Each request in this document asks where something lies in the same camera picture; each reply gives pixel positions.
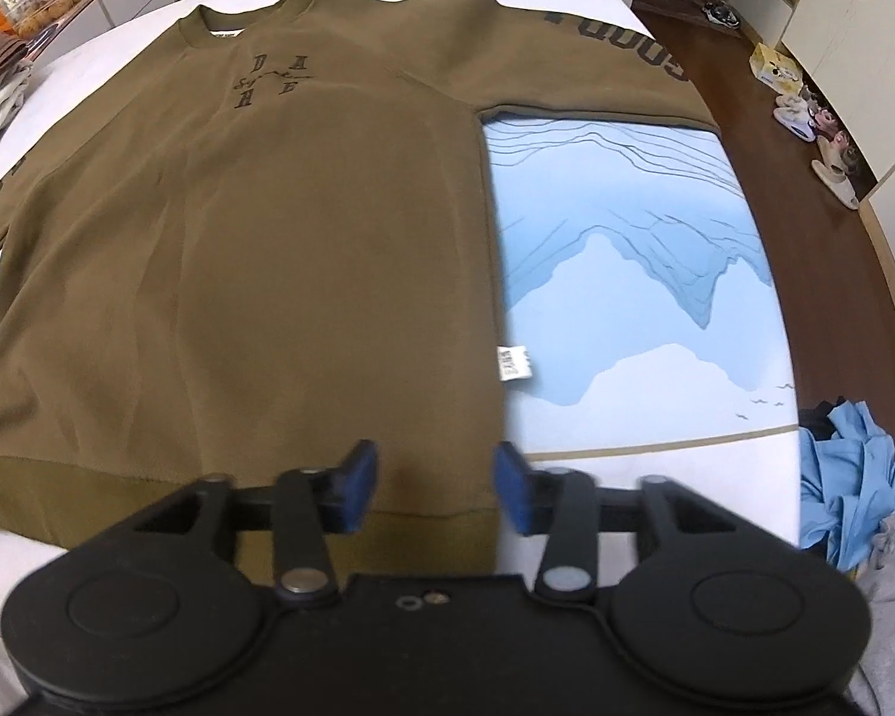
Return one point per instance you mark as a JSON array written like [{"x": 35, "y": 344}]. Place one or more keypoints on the blue mountain print mat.
[{"x": 641, "y": 313}]

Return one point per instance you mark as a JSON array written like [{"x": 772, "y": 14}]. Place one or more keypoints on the olive green sweatshirt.
[{"x": 268, "y": 239}]

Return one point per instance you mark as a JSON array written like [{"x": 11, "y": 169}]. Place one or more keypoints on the yellow white box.
[{"x": 776, "y": 65}]

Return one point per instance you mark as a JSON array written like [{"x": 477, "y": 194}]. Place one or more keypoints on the light blue shirt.
[{"x": 843, "y": 477}]

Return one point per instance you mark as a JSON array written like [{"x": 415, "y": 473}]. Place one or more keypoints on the dark sneaker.
[{"x": 722, "y": 15}]

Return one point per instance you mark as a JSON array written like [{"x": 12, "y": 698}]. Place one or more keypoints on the pink shoe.
[{"x": 820, "y": 119}]

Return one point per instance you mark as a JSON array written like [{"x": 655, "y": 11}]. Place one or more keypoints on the white slipper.
[{"x": 794, "y": 119}]

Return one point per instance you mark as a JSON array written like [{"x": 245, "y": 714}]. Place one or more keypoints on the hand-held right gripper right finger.
[{"x": 514, "y": 488}]

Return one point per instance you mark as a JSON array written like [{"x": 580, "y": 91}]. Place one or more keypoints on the beige slipper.
[
  {"x": 839, "y": 151},
  {"x": 839, "y": 186}
]

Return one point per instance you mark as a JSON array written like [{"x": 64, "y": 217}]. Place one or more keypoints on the black cloth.
[{"x": 817, "y": 418}]

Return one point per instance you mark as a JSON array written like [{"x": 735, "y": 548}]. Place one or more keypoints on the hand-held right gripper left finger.
[{"x": 358, "y": 488}]

